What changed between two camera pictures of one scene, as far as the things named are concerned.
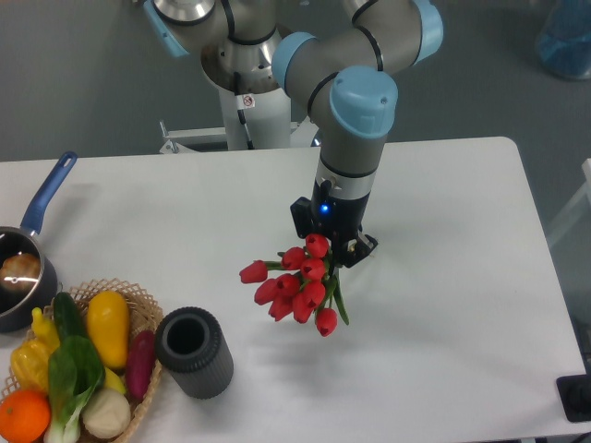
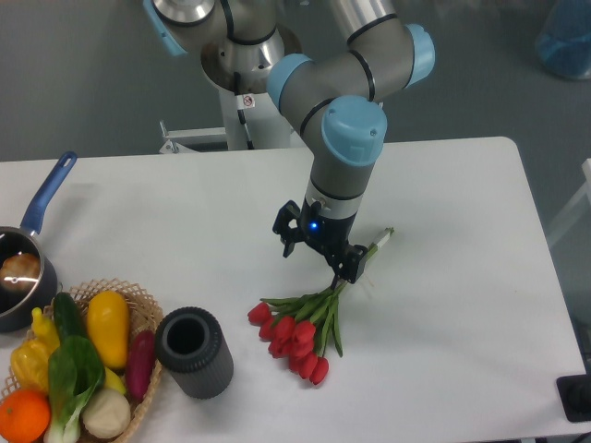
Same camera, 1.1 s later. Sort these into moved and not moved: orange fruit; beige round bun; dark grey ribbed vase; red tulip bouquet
Moved: red tulip bouquet
Not moved: dark grey ribbed vase; orange fruit; beige round bun
